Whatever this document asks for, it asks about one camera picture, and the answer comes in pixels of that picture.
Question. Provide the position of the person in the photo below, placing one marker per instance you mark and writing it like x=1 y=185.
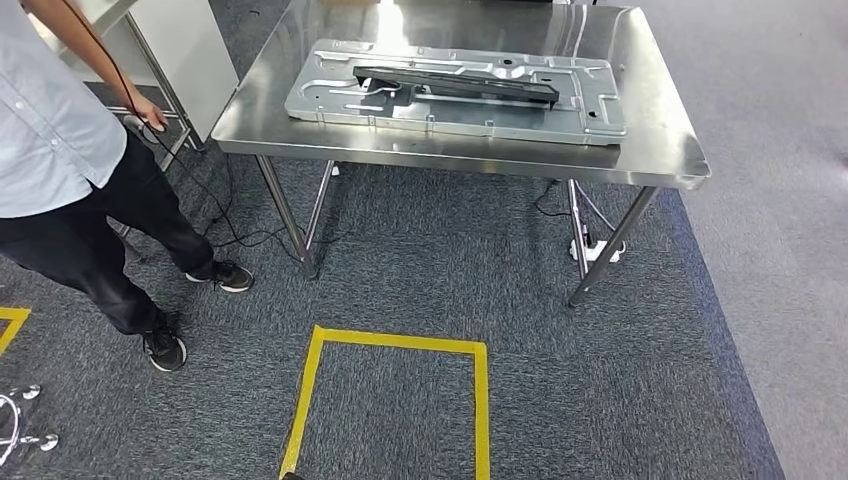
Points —
x=46 y=132

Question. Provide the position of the stamped silver metal panel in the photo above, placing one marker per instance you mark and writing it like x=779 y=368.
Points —
x=596 y=112

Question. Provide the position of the handheld grey button controller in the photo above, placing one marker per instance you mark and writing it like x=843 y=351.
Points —
x=132 y=122

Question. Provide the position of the person's left hand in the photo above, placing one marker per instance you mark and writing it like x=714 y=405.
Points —
x=149 y=112

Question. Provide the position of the small stainless steel table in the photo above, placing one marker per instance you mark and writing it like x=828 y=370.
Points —
x=154 y=67

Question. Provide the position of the stainless steel workbench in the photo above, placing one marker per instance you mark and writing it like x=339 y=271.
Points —
x=649 y=99

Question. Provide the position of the black plastic plate bracket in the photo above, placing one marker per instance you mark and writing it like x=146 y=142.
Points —
x=464 y=85

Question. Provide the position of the black round stool chrome base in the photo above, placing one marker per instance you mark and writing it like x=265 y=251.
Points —
x=26 y=440

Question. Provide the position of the person's left forearm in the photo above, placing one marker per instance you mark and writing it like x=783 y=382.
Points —
x=86 y=48

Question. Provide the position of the white cabinet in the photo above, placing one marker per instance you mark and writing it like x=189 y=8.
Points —
x=199 y=60

